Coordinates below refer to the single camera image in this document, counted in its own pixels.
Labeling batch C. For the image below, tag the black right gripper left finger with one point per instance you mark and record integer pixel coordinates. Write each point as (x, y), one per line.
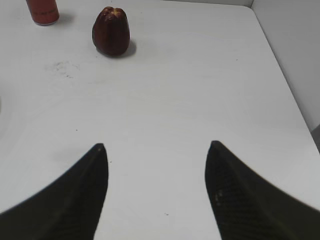
(67, 209)

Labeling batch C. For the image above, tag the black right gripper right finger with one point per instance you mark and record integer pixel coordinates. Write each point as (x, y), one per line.
(248, 207)

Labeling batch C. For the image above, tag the red soda can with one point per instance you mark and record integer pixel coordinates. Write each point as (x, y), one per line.
(43, 12)

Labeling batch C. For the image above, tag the dark red wax apple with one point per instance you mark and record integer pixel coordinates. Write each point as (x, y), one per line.
(110, 32)

